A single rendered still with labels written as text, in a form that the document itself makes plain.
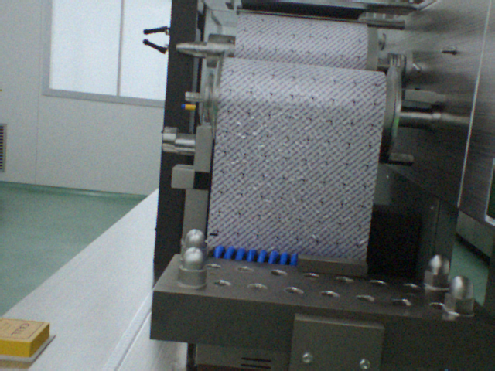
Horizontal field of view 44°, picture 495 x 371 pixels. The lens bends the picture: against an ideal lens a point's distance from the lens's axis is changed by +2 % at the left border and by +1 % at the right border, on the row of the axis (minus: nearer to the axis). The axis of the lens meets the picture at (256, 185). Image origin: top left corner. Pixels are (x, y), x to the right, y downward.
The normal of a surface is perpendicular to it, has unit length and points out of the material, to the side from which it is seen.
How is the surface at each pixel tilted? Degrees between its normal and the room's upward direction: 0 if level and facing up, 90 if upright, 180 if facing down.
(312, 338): 90
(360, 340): 90
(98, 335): 0
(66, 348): 0
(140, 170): 90
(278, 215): 90
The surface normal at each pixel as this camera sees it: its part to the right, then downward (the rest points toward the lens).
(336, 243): -0.03, 0.15
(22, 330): 0.10, -0.98
